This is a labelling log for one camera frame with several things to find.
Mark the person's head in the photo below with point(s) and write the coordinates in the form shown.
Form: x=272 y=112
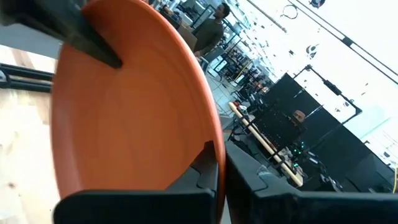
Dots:
x=299 y=116

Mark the orange plate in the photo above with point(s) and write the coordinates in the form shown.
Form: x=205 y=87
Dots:
x=130 y=118

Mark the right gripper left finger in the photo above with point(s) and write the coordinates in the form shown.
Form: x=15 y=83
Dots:
x=140 y=208

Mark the person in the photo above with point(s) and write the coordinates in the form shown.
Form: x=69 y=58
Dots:
x=210 y=34

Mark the black gantry frame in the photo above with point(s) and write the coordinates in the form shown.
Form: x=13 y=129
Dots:
x=332 y=87

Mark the light wooden beam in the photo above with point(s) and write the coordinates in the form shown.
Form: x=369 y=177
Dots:
x=264 y=142

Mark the black ceiling rail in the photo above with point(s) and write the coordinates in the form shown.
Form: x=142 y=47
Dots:
x=347 y=41

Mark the black rig frame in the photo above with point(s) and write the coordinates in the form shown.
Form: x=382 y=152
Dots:
x=25 y=73

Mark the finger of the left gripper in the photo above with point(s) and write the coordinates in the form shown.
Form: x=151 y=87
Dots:
x=62 y=21

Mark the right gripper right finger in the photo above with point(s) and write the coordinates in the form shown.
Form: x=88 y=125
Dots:
x=311 y=208

